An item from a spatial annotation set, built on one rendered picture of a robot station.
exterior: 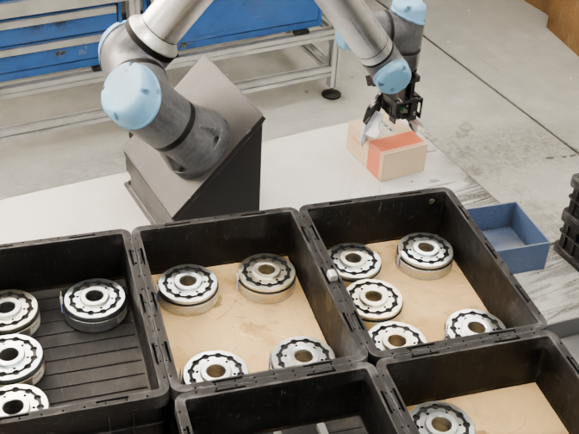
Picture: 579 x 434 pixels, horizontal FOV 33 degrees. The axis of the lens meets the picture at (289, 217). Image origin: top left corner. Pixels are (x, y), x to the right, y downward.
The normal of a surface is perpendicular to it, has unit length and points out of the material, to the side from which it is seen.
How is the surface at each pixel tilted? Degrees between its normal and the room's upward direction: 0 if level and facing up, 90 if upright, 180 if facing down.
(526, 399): 0
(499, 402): 0
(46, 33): 90
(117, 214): 0
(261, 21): 90
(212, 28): 90
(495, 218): 90
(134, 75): 46
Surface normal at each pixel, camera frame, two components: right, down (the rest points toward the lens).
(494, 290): -0.96, 0.13
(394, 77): 0.30, 0.70
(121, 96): -0.53, -0.32
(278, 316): 0.05, -0.80
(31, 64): 0.45, 0.54
